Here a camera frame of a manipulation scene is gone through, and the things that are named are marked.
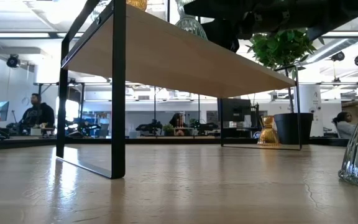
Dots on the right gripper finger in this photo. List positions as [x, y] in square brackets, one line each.
[219, 9]

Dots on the amber ribbed glass candle holder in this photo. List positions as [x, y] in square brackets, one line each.
[268, 137]
[137, 3]

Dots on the background black robot arm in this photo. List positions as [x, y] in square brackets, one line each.
[149, 127]
[85, 127]
[205, 126]

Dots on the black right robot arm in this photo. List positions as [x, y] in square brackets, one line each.
[337, 12]

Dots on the green leafy plant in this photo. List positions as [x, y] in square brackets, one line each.
[278, 51]

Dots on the wooden shelf riser black legs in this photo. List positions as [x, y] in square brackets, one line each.
[172, 62]

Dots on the white round column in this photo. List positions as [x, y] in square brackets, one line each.
[311, 99]

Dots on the black computer monitor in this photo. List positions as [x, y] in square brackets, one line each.
[236, 110]

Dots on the black plant pot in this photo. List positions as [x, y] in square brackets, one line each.
[292, 129]

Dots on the person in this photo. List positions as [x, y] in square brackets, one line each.
[345, 127]
[176, 119]
[39, 113]

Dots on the small background potted plant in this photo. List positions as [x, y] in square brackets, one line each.
[168, 130]

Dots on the black metal table frame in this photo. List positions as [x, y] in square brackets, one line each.
[26, 143]

